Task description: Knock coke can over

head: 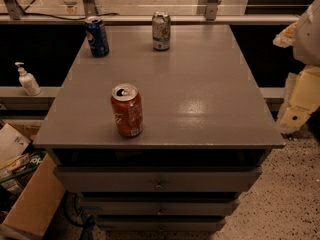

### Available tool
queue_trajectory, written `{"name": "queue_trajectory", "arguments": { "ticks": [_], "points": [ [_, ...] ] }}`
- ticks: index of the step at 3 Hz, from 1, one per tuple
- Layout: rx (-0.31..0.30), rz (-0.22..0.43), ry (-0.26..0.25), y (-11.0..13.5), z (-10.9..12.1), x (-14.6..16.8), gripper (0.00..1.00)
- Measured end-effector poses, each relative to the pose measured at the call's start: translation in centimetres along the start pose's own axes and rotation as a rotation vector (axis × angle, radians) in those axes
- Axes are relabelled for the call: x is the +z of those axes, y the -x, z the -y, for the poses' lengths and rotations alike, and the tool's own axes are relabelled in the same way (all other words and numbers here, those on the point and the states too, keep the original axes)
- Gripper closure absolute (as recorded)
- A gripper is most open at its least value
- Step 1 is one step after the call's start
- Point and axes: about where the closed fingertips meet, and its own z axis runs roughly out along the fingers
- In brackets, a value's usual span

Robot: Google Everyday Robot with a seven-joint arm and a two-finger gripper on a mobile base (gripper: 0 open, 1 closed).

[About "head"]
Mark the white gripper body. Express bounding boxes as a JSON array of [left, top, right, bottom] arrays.
[[278, 65, 320, 134]]

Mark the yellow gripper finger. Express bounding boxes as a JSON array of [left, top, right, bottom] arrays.
[[273, 23, 297, 48]]

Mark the red coke can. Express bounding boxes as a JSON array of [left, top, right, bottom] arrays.
[[111, 83, 143, 137]]

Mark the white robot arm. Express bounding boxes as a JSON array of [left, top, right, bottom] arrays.
[[273, 0, 320, 134]]

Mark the green and white soda can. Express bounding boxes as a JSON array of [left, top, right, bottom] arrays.
[[152, 12, 171, 51]]

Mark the blue pepsi can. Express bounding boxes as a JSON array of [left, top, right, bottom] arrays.
[[84, 16, 109, 57]]

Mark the grey drawer cabinet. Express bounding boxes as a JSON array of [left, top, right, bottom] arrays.
[[33, 24, 286, 233]]

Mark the bottom grey drawer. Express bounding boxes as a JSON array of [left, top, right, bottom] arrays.
[[96, 216, 226, 232]]

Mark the grey drawer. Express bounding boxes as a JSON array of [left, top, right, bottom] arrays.
[[80, 198, 239, 216], [96, 216, 226, 232], [54, 167, 262, 193]]

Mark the middle grey drawer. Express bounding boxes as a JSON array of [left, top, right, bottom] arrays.
[[80, 198, 239, 216]]

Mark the top grey drawer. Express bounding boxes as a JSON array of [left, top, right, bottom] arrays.
[[54, 167, 262, 193]]

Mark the white pump bottle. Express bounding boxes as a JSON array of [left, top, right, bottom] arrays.
[[15, 62, 41, 96]]

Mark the white paper package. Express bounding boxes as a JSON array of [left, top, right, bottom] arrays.
[[0, 124, 31, 163]]

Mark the brown cardboard box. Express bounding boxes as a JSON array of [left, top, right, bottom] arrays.
[[0, 135, 65, 240]]

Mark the black cable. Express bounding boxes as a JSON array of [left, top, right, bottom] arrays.
[[23, 11, 120, 21]]

